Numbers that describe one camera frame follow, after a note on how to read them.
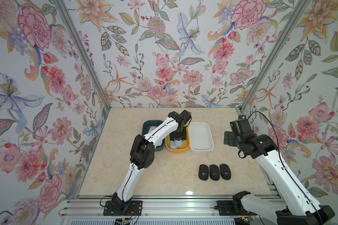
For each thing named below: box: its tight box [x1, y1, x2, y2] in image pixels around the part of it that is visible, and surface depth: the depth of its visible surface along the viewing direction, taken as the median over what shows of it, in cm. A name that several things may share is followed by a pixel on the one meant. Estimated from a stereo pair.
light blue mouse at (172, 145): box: [169, 140, 178, 150], surface depth 96 cm
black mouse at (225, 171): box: [219, 163, 232, 181], surface depth 86 cm
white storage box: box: [188, 121, 215, 154], surface depth 101 cm
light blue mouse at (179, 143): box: [174, 139, 184, 147], surface depth 91 cm
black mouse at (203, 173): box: [198, 164, 210, 181], surface depth 86 cm
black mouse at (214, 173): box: [209, 164, 221, 181], surface depth 87 cm
